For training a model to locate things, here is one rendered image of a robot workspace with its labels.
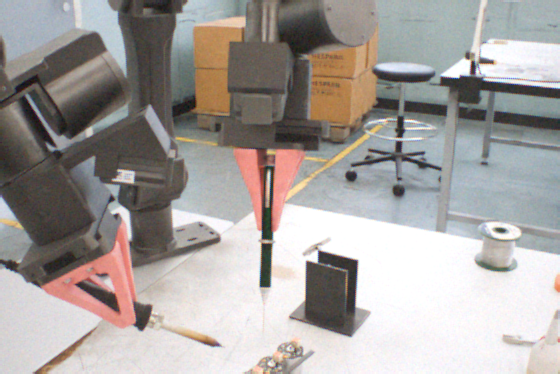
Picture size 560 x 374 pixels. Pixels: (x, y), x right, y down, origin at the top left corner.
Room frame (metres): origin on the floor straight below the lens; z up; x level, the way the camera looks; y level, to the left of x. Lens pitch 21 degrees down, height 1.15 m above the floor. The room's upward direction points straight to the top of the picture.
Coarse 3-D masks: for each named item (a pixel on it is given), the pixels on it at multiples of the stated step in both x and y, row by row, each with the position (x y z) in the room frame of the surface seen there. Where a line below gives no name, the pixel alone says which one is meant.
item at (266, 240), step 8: (272, 168) 0.50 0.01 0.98; (264, 176) 0.50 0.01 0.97; (272, 176) 0.50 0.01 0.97; (264, 184) 0.50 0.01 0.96; (272, 184) 0.50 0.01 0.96; (264, 192) 0.50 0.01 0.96; (272, 192) 0.50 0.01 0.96; (264, 200) 0.50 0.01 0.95; (272, 200) 0.49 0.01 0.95; (264, 208) 0.49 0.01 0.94; (264, 216) 0.49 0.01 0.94; (264, 224) 0.49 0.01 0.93; (264, 232) 0.49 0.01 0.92; (272, 232) 0.49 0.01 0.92; (264, 240) 0.48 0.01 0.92; (272, 240) 0.48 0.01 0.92; (264, 248) 0.48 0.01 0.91; (264, 256) 0.48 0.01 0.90; (264, 264) 0.48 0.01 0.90; (264, 272) 0.47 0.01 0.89; (264, 280) 0.47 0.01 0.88
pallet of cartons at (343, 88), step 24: (216, 24) 4.29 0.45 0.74; (240, 24) 4.28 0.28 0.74; (216, 48) 4.17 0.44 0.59; (360, 48) 3.96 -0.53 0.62; (216, 72) 4.17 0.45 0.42; (312, 72) 3.91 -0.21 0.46; (336, 72) 3.87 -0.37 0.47; (360, 72) 3.99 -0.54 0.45; (216, 96) 4.18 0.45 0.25; (312, 96) 3.92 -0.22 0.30; (336, 96) 3.86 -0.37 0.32; (360, 96) 4.01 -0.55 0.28; (336, 120) 3.86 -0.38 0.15; (360, 120) 4.25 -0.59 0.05
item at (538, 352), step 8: (552, 320) 0.47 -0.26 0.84; (552, 328) 0.46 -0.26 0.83; (552, 336) 0.46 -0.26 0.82; (536, 344) 0.47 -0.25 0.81; (544, 344) 0.46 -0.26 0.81; (552, 344) 0.48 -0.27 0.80; (536, 352) 0.46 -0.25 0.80; (544, 352) 0.46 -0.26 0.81; (552, 352) 0.46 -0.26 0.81; (536, 360) 0.46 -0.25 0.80; (544, 360) 0.45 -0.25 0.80; (552, 360) 0.45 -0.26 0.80; (528, 368) 0.47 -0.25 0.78; (536, 368) 0.46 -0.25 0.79; (544, 368) 0.45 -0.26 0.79; (552, 368) 0.45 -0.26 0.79
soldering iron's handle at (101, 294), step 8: (8, 264) 0.42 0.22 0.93; (16, 264) 0.42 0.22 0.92; (16, 272) 0.42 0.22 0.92; (80, 288) 0.42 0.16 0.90; (88, 288) 0.42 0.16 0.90; (96, 288) 0.43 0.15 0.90; (104, 288) 0.43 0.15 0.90; (96, 296) 0.42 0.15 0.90; (104, 296) 0.42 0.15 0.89; (112, 296) 0.43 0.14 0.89; (112, 304) 0.42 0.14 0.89; (136, 304) 0.43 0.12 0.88; (144, 304) 0.44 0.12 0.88; (136, 312) 0.42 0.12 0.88; (144, 312) 0.43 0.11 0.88; (136, 320) 0.42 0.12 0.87; (144, 320) 0.42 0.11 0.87; (144, 328) 0.42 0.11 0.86
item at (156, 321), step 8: (152, 312) 0.43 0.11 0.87; (152, 320) 0.43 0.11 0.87; (160, 320) 0.43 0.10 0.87; (168, 328) 0.43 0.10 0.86; (176, 328) 0.43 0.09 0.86; (184, 328) 0.44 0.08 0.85; (184, 336) 0.43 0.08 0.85; (192, 336) 0.43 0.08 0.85; (200, 336) 0.44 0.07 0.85; (208, 336) 0.44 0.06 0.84; (208, 344) 0.44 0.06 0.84
